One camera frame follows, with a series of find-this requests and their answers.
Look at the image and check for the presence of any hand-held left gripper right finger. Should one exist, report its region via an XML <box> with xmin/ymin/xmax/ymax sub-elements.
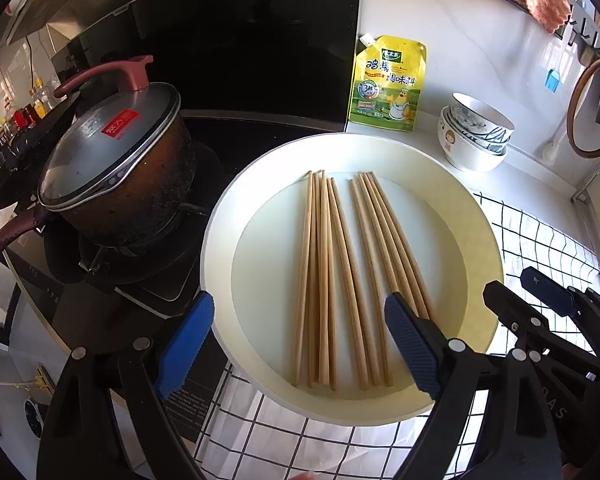
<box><xmin>384</xmin><ymin>292</ymin><xmax>566</xmax><ymax>480</ymax></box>

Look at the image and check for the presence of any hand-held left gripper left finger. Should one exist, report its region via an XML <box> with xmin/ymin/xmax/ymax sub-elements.
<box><xmin>36</xmin><ymin>290</ymin><xmax>216</xmax><ymax>480</ymax></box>

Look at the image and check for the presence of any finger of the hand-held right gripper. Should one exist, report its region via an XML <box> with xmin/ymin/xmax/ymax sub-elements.
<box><xmin>484</xmin><ymin>281</ymin><xmax>600</xmax><ymax>381</ymax></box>
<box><xmin>521</xmin><ymin>267</ymin><xmax>600</xmax><ymax>356</ymax></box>

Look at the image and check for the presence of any pile of wooden chopsticks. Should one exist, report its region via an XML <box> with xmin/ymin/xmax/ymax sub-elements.
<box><xmin>291</xmin><ymin>170</ymin><xmax>436</xmax><ymax>393</ymax></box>

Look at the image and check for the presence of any cream round pan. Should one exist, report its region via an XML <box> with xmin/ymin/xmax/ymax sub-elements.
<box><xmin>200</xmin><ymin>133</ymin><xmax>506</xmax><ymax>428</ymax></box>

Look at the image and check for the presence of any white grid-pattern cloth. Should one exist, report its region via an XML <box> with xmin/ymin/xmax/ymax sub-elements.
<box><xmin>192</xmin><ymin>190</ymin><xmax>600</xmax><ymax>480</ymax></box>

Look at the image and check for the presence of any black gas stove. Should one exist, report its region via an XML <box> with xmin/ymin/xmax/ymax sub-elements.
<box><xmin>0</xmin><ymin>95</ymin><xmax>351</xmax><ymax>311</ymax></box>

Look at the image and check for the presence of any dark cooking pot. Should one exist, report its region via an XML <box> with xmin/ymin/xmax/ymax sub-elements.
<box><xmin>0</xmin><ymin>110</ymin><xmax>198</xmax><ymax>271</ymax></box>

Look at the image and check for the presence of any blue-patterned ceramic bowl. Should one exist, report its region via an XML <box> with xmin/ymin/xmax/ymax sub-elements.
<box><xmin>442</xmin><ymin>105</ymin><xmax>511</xmax><ymax>155</ymax></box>
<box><xmin>450</xmin><ymin>92</ymin><xmax>515</xmax><ymax>143</ymax></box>

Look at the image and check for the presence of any white bowl with cartoon print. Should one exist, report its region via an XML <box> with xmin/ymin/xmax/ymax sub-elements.
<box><xmin>437</xmin><ymin>107</ymin><xmax>508</xmax><ymax>173</ymax></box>

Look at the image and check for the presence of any wooden-rimmed glass lid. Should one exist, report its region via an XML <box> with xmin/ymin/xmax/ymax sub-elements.
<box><xmin>566</xmin><ymin>56</ymin><xmax>600</xmax><ymax>161</ymax></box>

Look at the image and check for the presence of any yellow seasoning pouch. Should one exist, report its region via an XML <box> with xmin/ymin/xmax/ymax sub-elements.
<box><xmin>348</xmin><ymin>34</ymin><xmax>427</xmax><ymax>133</ymax></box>

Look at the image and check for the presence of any row of seasoning bottles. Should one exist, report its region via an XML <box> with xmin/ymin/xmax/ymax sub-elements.
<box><xmin>0</xmin><ymin>77</ymin><xmax>56</xmax><ymax>161</ymax></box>

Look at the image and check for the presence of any glass pot lid pink handle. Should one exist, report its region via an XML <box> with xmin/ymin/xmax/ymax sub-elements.
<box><xmin>37</xmin><ymin>55</ymin><xmax>183</xmax><ymax>211</ymax></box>

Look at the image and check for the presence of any wall hook rail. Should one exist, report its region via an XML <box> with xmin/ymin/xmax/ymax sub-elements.
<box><xmin>452</xmin><ymin>0</ymin><xmax>600</xmax><ymax>66</ymax></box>

